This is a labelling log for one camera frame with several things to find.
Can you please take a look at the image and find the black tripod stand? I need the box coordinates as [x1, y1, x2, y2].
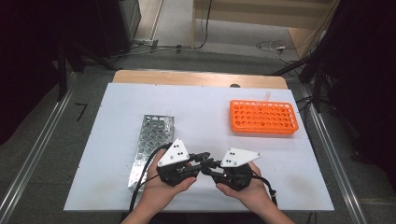
[266, 46, 334, 114]

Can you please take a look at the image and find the white table board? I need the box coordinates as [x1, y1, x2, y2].
[64, 82, 335, 213]

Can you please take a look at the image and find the wooden table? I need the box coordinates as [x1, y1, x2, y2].
[111, 69, 289, 91]

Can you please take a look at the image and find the white floor cable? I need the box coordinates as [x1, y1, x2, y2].
[255, 39, 301, 64]

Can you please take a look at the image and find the person's right hand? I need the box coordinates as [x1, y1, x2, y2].
[216, 161, 272, 210]

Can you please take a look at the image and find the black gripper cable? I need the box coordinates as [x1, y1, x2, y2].
[251, 175, 278, 207]
[128, 142, 173, 215]

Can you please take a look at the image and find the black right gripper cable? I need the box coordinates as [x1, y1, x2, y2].
[251, 175, 278, 207]

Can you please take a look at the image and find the black hanging cable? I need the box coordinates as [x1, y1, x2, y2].
[193, 0, 214, 50]

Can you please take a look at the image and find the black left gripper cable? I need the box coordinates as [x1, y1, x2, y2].
[128, 142, 173, 215]

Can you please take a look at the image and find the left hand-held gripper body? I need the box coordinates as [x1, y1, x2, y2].
[157, 138, 201, 188]

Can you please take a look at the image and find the light wooden shelf unit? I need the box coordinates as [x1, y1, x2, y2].
[191, 0, 341, 60]

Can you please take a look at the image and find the grey power strip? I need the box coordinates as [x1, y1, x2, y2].
[132, 38, 161, 51]

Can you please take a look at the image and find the aluminium floor rail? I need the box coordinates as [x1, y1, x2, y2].
[0, 72, 78, 224]
[298, 86, 369, 224]

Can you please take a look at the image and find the orange plastic test tube rack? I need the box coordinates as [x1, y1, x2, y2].
[229, 99, 300, 135]

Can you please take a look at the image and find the black cabinet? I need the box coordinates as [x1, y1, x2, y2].
[71, 0, 142, 60]

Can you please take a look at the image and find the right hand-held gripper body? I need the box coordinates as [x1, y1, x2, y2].
[214, 147, 262, 192]

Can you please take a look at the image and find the black metal stand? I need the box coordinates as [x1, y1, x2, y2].
[56, 41, 69, 103]

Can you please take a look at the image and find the silver metal test tube rack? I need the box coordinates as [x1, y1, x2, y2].
[127, 114, 176, 192]

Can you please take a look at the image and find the person's left hand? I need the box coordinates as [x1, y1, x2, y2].
[139, 150, 198, 208]

